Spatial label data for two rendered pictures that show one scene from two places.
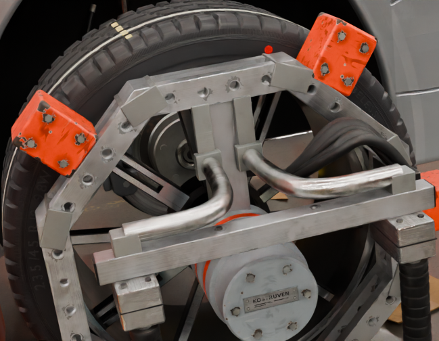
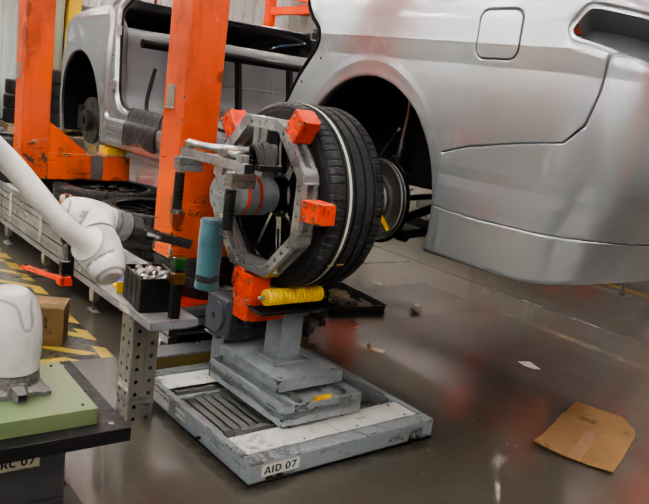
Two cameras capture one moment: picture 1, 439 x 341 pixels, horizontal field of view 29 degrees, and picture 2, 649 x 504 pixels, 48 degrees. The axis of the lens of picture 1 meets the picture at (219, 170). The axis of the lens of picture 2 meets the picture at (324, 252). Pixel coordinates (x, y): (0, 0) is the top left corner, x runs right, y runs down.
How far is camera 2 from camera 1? 2.37 m
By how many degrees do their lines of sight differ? 60
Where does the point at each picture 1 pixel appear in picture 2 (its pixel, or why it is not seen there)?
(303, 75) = (281, 127)
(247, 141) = not seen: hidden behind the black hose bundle
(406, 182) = (239, 158)
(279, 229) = (211, 158)
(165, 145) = not seen: hidden behind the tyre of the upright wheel
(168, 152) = not seen: hidden behind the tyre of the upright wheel
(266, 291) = (218, 188)
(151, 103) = (247, 120)
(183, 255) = (194, 154)
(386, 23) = (437, 162)
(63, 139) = (229, 123)
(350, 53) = (295, 124)
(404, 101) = (436, 211)
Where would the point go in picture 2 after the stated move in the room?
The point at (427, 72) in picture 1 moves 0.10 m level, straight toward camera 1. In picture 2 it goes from (450, 200) to (421, 197)
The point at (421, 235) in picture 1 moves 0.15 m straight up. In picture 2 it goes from (229, 176) to (234, 128)
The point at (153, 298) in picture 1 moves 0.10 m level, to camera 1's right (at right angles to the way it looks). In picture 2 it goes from (179, 160) to (187, 164)
